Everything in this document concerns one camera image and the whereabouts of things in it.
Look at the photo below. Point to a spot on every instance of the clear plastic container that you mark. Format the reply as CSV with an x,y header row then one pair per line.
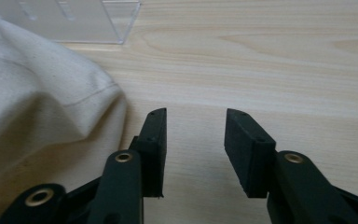
x,y
74,20

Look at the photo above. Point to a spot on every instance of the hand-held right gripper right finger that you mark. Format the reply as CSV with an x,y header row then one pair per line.
x,y
251,158

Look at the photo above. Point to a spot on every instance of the cream canvas cloth bag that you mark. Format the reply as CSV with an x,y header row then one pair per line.
x,y
40,102

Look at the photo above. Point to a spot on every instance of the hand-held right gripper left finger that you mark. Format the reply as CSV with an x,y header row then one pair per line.
x,y
151,155

